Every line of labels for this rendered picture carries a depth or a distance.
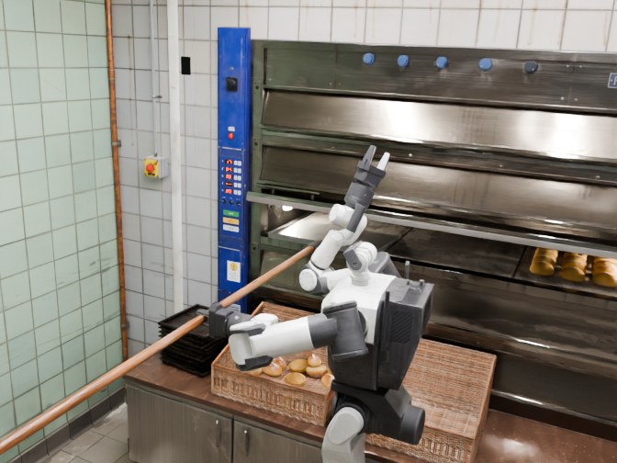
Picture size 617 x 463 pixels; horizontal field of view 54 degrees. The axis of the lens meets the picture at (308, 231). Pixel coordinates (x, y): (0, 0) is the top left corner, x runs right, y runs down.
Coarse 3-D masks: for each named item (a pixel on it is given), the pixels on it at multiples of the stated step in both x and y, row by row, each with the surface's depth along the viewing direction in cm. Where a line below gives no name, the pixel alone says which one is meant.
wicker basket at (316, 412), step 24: (264, 312) 303; (288, 312) 298; (312, 312) 293; (216, 360) 268; (216, 384) 268; (240, 384) 263; (264, 384) 257; (288, 384) 252; (264, 408) 260; (288, 408) 255; (312, 408) 262
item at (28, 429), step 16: (304, 256) 269; (272, 272) 244; (224, 304) 213; (192, 320) 199; (176, 336) 190; (144, 352) 178; (128, 368) 170; (96, 384) 161; (64, 400) 153; (80, 400) 155; (48, 416) 146; (16, 432) 140; (32, 432) 142; (0, 448) 135
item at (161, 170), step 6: (150, 156) 311; (144, 162) 310; (150, 162) 308; (156, 162) 306; (162, 162) 308; (144, 168) 311; (156, 168) 308; (162, 168) 309; (144, 174) 312; (150, 174) 310; (156, 174) 308; (162, 174) 310
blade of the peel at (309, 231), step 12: (288, 228) 313; (300, 228) 313; (312, 228) 314; (324, 228) 315; (336, 228) 316; (288, 240) 293; (300, 240) 290; (312, 240) 287; (360, 240) 298; (372, 240) 298; (384, 240) 299
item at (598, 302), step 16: (272, 240) 297; (336, 256) 284; (416, 272) 268; (432, 272) 265; (448, 272) 262; (464, 272) 261; (480, 272) 262; (512, 288) 252; (528, 288) 249; (544, 288) 246; (560, 288) 247; (592, 304) 240; (608, 304) 237
